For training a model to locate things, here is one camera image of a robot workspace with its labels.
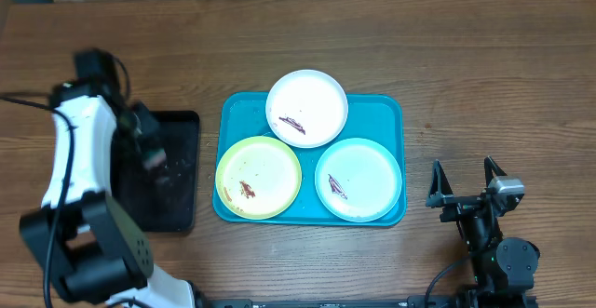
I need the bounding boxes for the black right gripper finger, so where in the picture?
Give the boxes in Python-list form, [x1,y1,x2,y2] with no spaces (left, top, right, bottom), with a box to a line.
[427,160,453,206]
[483,155,507,187]

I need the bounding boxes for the green pink sponge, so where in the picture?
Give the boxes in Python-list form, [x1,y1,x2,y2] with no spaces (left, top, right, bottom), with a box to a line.
[142,148,167,171]

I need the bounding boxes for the yellow green plate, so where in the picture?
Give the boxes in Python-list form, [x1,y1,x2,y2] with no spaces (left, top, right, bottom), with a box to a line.
[215,136,303,221]

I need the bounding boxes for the white plate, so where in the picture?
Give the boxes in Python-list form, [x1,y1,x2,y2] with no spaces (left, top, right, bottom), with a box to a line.
[265,69,348,148]

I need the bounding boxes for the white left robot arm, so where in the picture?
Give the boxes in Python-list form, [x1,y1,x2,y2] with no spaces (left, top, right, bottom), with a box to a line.
[20,96,196,307]

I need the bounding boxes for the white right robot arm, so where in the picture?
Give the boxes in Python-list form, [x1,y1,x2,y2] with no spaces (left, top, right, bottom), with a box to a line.
[422,156,540,307]

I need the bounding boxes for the black water tray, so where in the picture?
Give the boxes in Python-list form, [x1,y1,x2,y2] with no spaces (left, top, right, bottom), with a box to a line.
[111,111,200,233]

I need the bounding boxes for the light blue plate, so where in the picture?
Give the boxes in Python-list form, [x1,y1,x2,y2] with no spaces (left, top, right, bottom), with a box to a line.
[315,138,404,223]

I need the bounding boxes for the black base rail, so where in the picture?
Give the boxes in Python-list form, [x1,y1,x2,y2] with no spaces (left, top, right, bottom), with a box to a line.
[209,295,453,308]

